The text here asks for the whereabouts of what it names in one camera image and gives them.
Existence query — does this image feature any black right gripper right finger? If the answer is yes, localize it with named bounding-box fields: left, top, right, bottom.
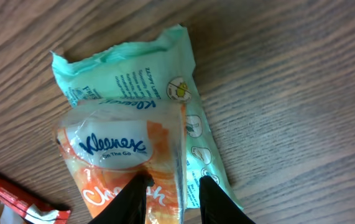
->
left=199, top=175, right=255, bottom=224

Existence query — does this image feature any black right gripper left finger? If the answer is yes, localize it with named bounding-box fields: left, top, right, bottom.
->
left=89, top=173, right=154, bottom=224

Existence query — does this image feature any orange small box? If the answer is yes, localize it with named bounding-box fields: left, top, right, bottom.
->
left=57, top=98, right=187, bottom=223

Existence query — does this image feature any red stick sachet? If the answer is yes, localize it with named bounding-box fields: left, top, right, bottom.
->
left=0, top=175, right=71, bottom=224

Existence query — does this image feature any teal wipes packet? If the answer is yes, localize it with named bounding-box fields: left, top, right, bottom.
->
left=52, top=25, right=241, bottom=208

